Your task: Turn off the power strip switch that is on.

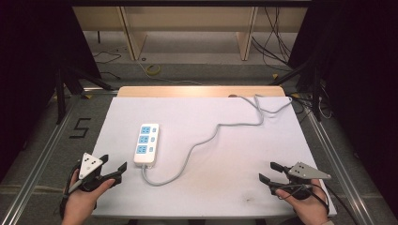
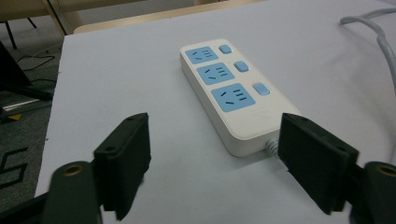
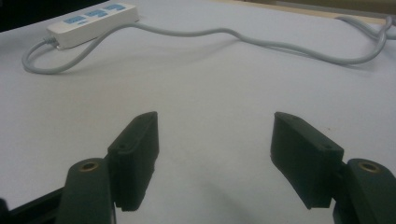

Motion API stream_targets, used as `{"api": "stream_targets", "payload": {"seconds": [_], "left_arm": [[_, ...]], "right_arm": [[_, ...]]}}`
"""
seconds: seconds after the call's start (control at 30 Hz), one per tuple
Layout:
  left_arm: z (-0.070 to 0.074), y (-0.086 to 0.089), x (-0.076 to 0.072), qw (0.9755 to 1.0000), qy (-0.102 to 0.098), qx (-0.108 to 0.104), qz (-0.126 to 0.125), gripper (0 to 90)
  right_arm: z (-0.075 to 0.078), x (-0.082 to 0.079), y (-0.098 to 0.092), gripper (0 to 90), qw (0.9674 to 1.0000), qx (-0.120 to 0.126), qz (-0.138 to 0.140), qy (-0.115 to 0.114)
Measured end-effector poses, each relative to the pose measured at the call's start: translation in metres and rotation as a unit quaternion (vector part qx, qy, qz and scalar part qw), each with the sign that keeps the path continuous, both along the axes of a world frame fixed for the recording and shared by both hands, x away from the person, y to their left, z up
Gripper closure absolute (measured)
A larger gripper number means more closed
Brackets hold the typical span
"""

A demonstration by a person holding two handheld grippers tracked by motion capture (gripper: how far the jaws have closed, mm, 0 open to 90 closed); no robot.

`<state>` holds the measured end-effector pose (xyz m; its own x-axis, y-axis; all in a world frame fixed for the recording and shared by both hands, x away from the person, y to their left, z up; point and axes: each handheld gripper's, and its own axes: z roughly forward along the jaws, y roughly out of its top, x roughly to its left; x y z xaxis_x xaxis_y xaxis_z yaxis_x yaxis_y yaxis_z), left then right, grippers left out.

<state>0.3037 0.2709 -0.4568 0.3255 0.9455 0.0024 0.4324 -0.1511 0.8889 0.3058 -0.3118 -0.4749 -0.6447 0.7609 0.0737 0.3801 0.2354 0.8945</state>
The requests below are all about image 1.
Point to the aluminium floor rail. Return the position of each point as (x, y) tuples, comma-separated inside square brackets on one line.
[(341, 175), (37, 172)]

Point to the person's left hand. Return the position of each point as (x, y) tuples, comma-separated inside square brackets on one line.
[(79, 203)]

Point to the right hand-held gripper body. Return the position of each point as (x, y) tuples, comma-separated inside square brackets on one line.
[(301, 178)]

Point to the black curtain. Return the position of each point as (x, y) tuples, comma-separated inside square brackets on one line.
[(34, 62), (356, 78)]

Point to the light wooden shelf unit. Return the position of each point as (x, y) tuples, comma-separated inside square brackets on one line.
[(194, 18)]

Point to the black metal stand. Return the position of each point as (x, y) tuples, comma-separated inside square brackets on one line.
[(62, 90), (314, 87)]

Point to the white table mat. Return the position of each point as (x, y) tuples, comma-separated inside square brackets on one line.
[(225, 162)]

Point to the white power strip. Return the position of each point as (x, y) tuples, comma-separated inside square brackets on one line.
[(146, 144)]

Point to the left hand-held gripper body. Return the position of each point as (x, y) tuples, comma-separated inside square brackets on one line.
[(88, 165)]

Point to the person's right hand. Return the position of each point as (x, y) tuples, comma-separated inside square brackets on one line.
[(308, 207)]

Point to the yellow tape roll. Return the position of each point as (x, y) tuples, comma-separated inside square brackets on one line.
[(154, 69)]

